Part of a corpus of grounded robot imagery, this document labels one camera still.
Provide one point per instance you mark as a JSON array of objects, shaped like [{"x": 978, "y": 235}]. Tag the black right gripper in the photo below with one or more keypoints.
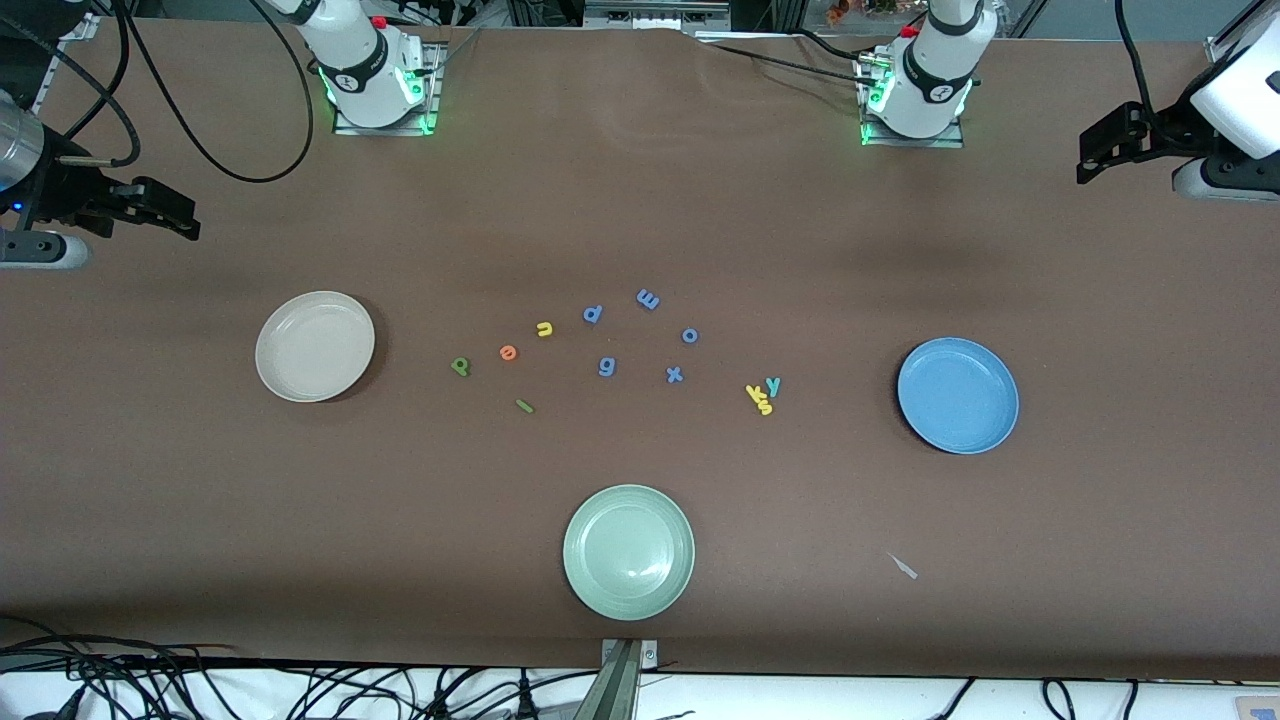
[{"x": 68, "y": 192}]

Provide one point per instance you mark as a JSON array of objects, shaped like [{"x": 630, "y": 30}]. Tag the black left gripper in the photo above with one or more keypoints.
[{"x": 1168, "y": 134}]

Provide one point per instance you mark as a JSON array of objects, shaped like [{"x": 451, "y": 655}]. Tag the yellow foam letter k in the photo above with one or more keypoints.
[{"x": 755, "y": 393}]

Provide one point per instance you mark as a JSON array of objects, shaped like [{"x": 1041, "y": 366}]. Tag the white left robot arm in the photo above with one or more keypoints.
[{"x": 930, "y": 90}]

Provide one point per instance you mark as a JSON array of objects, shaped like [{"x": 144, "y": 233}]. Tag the beige brown plate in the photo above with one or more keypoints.
[{"x": 300, "y": 370}]

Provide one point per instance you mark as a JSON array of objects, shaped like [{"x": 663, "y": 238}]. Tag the small orange object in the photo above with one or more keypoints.
[{"x": 838, "y": 12}]

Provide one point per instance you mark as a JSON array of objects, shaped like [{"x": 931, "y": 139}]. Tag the blue plate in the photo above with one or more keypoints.
[{"x": 960, "y": 420}]

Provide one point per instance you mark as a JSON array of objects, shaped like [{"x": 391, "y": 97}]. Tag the blue foam letter d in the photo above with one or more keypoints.
[{"x": 597, "y": 311}]

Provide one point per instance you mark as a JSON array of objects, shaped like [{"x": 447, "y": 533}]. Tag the white tape scrap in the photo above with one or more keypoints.
[{"x": 905, "y": 568}]

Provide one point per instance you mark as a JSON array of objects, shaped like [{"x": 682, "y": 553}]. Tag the brown table cover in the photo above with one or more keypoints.
[{"x": 640, "y": 200}]

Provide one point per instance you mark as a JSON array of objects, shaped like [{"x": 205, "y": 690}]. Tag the grey power strip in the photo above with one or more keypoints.
[{"x": 650, "y": 15}]

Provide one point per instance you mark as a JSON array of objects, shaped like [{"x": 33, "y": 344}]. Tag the blue foam letter m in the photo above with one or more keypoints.
[{"x": 648, "y": 299}]

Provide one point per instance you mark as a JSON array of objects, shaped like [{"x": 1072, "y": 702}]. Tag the tan box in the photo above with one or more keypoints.
[{"x": 1255, "y": 708}]

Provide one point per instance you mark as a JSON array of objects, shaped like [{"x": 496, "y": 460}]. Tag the pale green plate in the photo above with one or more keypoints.
[{"x": 628, "y": 552}]

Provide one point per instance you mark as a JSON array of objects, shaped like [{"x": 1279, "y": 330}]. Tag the aluminium frame profile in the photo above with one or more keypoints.
[
  {"x": 85, "y": 28},
  {"x": 1225, "y": 45}
]

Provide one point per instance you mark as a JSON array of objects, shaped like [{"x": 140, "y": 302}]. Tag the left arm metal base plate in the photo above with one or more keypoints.
[{"x": 910, "y": 142}]

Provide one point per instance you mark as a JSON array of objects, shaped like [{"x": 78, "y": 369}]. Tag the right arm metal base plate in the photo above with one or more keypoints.
[{"x": 385, "y": 130}]

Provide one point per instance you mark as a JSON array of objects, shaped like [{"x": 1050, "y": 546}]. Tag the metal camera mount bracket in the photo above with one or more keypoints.
[{"x": 615, "y": 690}]

